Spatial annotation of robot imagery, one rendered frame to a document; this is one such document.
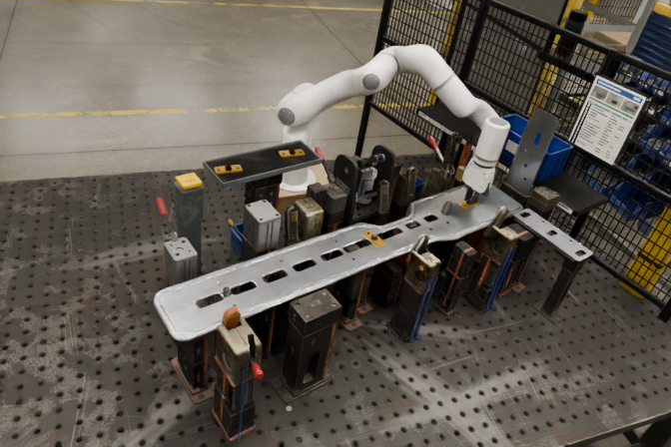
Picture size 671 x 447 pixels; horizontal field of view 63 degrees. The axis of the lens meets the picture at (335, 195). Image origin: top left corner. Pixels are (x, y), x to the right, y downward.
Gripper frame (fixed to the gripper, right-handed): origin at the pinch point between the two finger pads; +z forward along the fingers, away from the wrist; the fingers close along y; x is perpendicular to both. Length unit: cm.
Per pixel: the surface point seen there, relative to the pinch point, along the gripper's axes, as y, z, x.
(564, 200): 17.4, 0.1, 34.5
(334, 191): -19, -5, -50
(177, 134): -249, 103, -12
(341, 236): -5, 3, -56
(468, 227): 10.3, 3.1, -11.5
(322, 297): 16, 0, -79
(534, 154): 2.9, -14.1, 26.6
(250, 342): 20, 0, -103
